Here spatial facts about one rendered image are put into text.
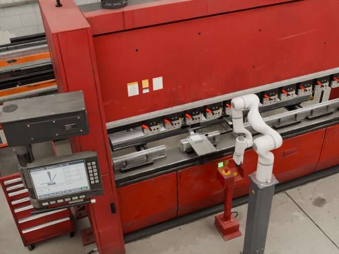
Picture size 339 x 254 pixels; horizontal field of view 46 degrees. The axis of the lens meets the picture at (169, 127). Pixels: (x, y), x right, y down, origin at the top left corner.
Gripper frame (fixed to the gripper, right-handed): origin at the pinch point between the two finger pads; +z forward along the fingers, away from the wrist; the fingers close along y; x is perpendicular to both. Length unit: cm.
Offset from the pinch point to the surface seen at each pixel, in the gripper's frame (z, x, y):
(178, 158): -1, -46, -28
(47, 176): -67, -160, 18
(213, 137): -2.9, -4.2, -39.0
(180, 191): 37, -46, -20
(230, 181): 11.5, -8.9, 6.1
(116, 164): -7, -103, -37
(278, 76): -58, 59, -38
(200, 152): -14.2, -31.2, -14.7
